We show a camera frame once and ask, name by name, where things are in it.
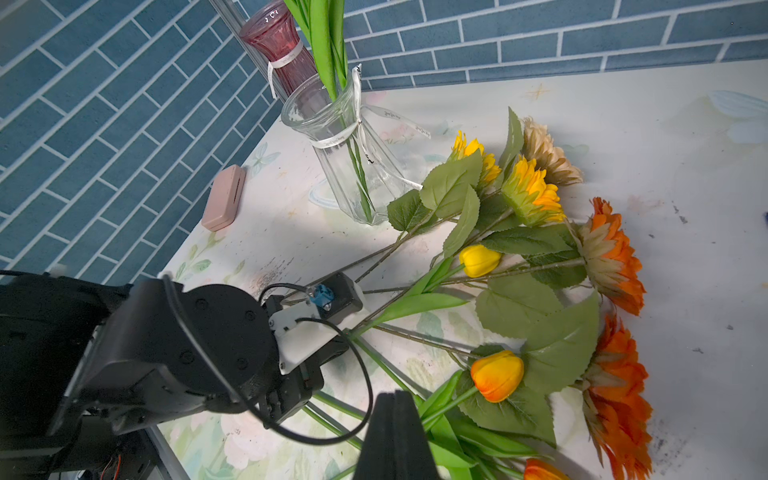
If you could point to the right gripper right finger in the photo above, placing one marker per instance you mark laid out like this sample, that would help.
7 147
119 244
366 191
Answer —
413 456

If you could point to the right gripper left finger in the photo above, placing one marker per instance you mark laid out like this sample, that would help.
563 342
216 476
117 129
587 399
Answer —
376 460

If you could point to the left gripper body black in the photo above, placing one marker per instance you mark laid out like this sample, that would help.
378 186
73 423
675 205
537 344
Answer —
295 389

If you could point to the red orange tulip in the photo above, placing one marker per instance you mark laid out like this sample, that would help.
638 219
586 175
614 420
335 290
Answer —
465 450

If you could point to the orange yellow tulip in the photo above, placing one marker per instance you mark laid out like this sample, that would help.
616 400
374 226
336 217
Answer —
351 127

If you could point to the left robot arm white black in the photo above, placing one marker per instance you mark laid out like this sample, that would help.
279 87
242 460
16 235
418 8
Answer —
83 365

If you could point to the pink rectangular box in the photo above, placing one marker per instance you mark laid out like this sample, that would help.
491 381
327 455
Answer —
224 198

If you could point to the orange gerbera lower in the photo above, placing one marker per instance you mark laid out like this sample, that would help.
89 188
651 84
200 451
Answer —
570 348

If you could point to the orange gerbera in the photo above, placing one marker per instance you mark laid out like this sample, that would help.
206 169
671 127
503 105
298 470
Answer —
570 348
539 261

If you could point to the yellow sunflower left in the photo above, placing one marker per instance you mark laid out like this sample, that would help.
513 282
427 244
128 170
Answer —
449 190

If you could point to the yellow sunflower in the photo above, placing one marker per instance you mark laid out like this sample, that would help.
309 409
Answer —
524 194
449 190

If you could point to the yellow sunflower right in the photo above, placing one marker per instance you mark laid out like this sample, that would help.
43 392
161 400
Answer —
524 194

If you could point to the clear glass vase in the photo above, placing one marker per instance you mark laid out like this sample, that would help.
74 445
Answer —
309 111

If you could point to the orange gerbera upper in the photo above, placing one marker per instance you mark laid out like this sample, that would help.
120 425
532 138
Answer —
539 261

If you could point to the beige daisy flower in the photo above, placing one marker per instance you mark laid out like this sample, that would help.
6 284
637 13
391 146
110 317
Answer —
539 146

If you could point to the purple glass vase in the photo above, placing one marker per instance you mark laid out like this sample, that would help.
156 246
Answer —
272 32

